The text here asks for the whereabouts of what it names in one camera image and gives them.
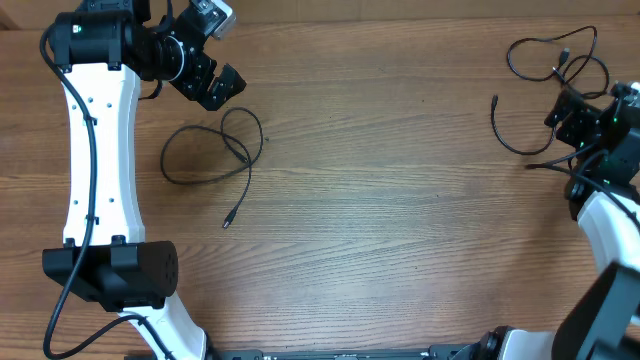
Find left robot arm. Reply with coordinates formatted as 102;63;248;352
40;0;245;359

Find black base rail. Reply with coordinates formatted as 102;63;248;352
124;343;569;360

